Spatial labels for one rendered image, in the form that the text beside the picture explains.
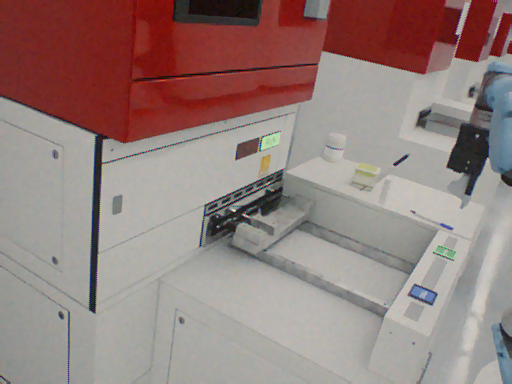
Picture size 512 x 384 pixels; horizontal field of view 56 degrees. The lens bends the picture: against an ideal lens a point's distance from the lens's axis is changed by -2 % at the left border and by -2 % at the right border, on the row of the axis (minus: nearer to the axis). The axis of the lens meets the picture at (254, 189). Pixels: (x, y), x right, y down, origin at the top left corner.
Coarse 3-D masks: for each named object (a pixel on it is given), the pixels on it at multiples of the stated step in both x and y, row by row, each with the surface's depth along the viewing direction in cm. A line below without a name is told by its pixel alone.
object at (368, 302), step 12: (228, 240) 141; (264, 252) 135; (276, 264) 134; (288, 264) 132; (300, 276) 131; (312, 276) 129; (324, 276) 128; (324, 288) 128; (336, 288) 126; (348, 288) 125; (360, 300) 123; (372, 300) 122; (384, 312) 120
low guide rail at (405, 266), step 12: (300, 228) 159; (312, 228) 156; (324, 228) 156; (336, 240) 153; (348, 240) 151; (360, 252) 150; (372, 252) 148; (384, 252) 147; (396, 264) 144; (408, 264) 143
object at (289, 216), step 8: (280, 208) 157; (288, 208) 158; (296, 208) 159; (272, 216) 150; (280, 216) 151; (288, 216) 152; (296, 216) 153; (304, 216) 156; (280, 224) 146; (288, 224) 147; (296, 224) 152; (280, 232) 142; (240, 240) 134; (248, 240) 134; (272, 240) 139; (248, 248) 133; (256, 248) 132; (264, 248) 136
